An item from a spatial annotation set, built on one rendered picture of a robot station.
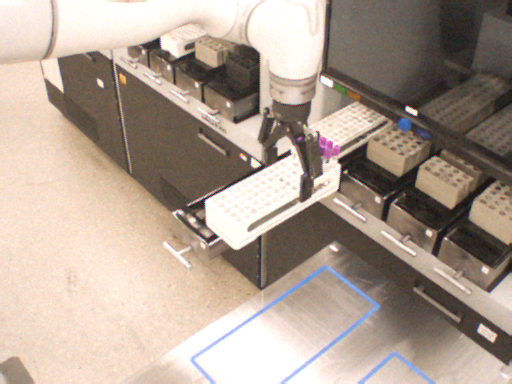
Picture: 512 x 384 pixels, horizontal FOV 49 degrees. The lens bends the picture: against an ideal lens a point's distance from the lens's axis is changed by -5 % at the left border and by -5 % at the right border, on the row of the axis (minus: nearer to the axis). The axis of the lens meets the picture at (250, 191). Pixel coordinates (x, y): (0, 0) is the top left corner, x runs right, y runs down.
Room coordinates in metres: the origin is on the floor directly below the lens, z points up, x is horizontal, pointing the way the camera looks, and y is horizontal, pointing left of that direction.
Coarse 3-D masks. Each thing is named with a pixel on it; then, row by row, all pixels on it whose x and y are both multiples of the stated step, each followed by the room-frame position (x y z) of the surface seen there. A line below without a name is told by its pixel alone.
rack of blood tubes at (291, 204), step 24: (288, 168) 1.00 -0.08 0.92; (336, 168) 0.99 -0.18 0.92; (240, 192) 0.91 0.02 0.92; (264, 192) 0.91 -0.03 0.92; (288, 192) 0.92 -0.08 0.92; (312, 192) 0.97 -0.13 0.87; (216, 216) 0.85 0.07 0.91; (240, 216) 0.84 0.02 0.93; (264, 216) 0.90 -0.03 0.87; (288, 216) 0.90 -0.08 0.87; (240, 240) 0.81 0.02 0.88
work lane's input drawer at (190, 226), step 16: (352, 160) 1.18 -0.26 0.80; (240, 176) 1.10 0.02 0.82; (192, 208) 1.00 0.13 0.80; (176, 224) 0.97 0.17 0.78; (192, 224) 0.93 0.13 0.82; (192, 240) 0.92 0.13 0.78; (208, 240) 0.89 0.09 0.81; (224, 240) 0.91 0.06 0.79; (176, 256) 0.90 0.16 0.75; (208, 256) 0.88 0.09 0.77
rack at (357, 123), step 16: (336, 112) 1.30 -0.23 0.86; (352, 112) 1.31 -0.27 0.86; (368, 112) 1.31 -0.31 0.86; (320, 128) 1.23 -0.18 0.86; (336, 128) 1.24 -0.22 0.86; (352, 128) 1.23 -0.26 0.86; (368, 128) 1.24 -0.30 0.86; (384, 128) 1.29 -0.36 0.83; (336, 144) 1.16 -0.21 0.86; (352, 144) 1.24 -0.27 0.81
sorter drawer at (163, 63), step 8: (160, 48) 1.78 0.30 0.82; (152, 56) 1.76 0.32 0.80; (160, 56) 1.73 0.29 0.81; (168, 56) 1.72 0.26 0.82; (184, 56) 1.72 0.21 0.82; (152, 64) 1.77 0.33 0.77; (160, 64) 1.73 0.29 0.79; (168, 64) 1.69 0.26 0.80; (176, 64) 1.69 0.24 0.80; (144, 72) 1.73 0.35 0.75; (160, 72) 1.73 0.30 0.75; (168, 72) 1.69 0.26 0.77; (152, 80) 1.69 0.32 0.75; (168, 80) 1.69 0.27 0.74
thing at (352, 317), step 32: (320, 256) 0.83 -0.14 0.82; (352, 256) 0.83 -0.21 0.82; (288, 288) 0.75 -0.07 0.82; (320, 288) 0.74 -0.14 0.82; (352, 288) 0.74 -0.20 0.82; (384, 288) 0.74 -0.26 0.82; (224, 320) 0.67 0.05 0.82; (256, 320) 0.67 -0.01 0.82; (288, 320) 0.67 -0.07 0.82; (320, 320) 0.67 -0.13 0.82; (352, 320) 0.66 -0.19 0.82; (384, 320) 0.66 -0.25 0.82; (416, 320) 0.66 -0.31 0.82; (192, 352) 0.60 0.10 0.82; (224, 352) 0.60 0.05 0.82; (256, 352) 0.60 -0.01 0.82; (288, 352) 0.60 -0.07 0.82; (320, 352) 0.59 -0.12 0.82; (352, 352) 0.59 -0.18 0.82; (384, 352) 0.59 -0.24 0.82; (416, 352) 0.59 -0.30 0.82; (448, 352) 0.59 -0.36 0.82; (480, 352) 0.58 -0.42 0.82
